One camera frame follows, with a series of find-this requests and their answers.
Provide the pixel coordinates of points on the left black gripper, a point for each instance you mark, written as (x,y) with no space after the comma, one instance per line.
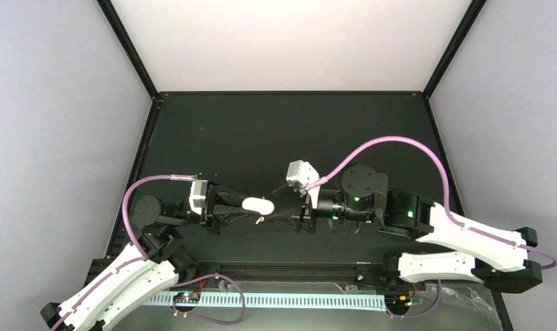
(220,211)

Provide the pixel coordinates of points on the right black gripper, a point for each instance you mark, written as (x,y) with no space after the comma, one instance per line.
(294,218)

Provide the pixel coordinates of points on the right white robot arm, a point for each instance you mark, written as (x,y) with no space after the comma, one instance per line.
(474,252)

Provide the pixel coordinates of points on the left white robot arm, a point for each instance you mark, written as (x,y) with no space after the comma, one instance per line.
(155,259)

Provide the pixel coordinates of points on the small circuit board left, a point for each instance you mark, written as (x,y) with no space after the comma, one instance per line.
(186,298)

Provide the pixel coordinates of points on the small circuit board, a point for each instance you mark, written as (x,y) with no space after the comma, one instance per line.
(186,298)
(405,300)

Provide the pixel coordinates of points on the small circuit board right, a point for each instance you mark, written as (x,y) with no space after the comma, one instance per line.
(405,300)

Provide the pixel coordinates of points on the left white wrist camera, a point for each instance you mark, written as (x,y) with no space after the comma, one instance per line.
(198,196)

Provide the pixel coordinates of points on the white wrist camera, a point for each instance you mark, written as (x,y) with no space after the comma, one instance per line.
(302,176)
(198,196)

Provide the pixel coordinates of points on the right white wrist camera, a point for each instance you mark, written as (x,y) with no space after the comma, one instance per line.
(302,176)

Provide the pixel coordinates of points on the black front rail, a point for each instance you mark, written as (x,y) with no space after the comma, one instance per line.
(296,272)

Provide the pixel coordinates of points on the white perforated cable tray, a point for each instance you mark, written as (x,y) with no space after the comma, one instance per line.
(369,302)

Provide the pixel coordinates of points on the left black frame post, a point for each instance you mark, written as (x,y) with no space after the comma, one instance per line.
(110,13)

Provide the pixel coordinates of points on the black frame post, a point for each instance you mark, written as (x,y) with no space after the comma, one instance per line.
(467,21)
(110,13)

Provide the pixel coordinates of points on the right black frame post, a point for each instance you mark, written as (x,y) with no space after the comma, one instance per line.
(467,21)

